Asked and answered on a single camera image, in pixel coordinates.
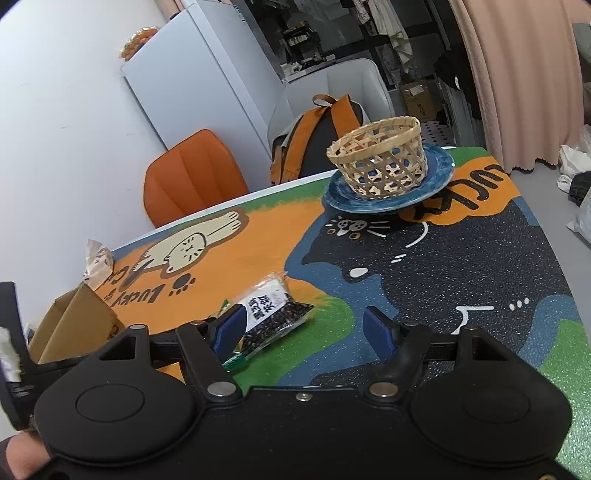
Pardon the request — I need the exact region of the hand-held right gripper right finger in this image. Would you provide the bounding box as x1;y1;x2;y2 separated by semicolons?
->
362;305;513;400

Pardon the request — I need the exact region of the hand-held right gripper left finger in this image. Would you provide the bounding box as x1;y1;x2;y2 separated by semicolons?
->
88;305;247;401

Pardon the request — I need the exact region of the green snack packet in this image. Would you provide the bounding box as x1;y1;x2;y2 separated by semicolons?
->
221;299;254;374

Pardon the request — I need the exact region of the black rice snack packet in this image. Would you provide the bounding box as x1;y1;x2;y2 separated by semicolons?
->
233;272;315;358

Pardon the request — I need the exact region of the cardboard box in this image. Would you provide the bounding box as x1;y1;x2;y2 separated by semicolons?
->
28;284;126;365

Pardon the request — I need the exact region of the person's left hand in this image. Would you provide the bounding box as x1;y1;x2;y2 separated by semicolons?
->
0;436;51;480

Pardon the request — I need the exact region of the tissue pack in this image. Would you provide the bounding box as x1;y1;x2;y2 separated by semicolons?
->
82;239;115;291

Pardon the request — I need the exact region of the colourful cartoon table mat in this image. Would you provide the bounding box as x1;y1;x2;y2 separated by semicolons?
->
108;147;585;480

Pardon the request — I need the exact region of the orange chair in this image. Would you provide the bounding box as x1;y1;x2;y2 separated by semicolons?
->
143;129;250;229

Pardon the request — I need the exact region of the blue plate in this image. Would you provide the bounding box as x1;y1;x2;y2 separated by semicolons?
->
322;143;456;215

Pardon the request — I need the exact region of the woven bamboo basket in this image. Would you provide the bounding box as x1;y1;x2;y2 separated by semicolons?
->
326;116;428;200

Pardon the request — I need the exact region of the orange and grey backpack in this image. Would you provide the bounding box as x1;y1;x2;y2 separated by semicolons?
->
269;95;370;186

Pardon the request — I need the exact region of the white plastic bag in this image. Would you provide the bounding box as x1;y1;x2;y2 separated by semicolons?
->
556;124;591;192
567;196;591;241

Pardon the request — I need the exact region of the brown carton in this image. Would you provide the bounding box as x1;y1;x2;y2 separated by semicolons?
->
399;79;441;123

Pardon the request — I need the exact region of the grey chair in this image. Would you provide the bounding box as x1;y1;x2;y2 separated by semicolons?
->
268;59;395;153

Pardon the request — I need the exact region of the white fridge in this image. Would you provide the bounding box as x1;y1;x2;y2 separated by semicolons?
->
121;0;284;160

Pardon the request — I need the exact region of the black garment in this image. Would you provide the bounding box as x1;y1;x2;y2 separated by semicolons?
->
436;48;483;146

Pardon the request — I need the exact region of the pink curtain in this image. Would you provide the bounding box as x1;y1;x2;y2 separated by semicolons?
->
450;0;585;174

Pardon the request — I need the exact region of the bag of oranges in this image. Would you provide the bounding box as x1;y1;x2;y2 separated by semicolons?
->
119;27;160;61

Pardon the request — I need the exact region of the white hanging garment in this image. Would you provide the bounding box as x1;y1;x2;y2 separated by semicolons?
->
369;0;414;75

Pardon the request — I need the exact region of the grey sofa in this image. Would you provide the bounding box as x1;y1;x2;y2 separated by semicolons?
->
573;23;591;81

